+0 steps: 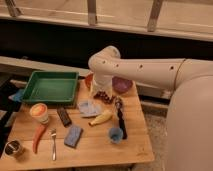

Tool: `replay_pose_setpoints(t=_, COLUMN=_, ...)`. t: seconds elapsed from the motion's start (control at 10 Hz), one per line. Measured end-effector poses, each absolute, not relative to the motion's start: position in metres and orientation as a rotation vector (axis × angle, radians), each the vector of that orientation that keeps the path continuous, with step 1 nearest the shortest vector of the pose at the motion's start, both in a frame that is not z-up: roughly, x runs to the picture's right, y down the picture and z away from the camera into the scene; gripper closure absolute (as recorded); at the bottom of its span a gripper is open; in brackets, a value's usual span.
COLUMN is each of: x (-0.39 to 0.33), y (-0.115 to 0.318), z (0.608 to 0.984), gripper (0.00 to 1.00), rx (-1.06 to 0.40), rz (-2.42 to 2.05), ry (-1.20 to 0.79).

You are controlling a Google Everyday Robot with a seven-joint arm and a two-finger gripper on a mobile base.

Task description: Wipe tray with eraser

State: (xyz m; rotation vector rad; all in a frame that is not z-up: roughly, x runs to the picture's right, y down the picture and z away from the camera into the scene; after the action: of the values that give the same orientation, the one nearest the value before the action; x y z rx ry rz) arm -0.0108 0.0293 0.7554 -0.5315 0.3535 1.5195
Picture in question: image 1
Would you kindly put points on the orange bowl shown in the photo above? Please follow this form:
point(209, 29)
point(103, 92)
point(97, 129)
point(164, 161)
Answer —
point(88, 80)

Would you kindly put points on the small metal can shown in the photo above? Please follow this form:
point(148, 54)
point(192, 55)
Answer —
point(13, 148)

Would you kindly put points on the purple bowl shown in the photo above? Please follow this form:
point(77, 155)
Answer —
point(121, 85)

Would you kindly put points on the crumpled blue cloth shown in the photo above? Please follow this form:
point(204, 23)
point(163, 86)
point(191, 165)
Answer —
point(88, 109)

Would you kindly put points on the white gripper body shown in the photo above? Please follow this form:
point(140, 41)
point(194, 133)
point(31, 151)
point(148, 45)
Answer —
point(101, 83)

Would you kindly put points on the orange toy carrot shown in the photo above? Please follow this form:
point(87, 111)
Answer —
point(38, 134)

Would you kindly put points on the bunch of dark grapes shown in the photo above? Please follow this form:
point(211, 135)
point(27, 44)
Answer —
point(104, 97)

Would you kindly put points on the black handled brush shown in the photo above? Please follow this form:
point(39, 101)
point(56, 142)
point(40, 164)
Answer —
point(119, 107)

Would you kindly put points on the orange paper cup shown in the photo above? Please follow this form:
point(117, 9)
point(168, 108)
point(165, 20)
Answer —
point(39, 113)

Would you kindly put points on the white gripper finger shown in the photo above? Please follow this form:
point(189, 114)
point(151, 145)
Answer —
point(108, 95)
point(93, 94)

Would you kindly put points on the yellow toy banana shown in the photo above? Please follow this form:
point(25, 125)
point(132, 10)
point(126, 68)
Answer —
point(105, 116)

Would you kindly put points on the blue sponge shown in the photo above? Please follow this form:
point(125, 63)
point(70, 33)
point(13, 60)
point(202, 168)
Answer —
point(73, 136)

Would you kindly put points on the silver fork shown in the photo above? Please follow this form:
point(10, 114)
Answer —
point(53, 136)

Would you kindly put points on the green plastic tray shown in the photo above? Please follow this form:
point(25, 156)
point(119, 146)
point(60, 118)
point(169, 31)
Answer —
point(51, 88)

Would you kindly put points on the small blue cup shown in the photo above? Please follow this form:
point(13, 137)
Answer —
point(115, 135)

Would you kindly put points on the dark brown eraser block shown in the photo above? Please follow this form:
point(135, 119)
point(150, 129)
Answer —
point(64, 117)

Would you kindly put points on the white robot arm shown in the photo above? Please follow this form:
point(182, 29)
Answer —
point(190, 113)

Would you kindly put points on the blue cloth at table edge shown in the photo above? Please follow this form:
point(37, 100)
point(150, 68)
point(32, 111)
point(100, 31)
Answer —
point(17, 97)

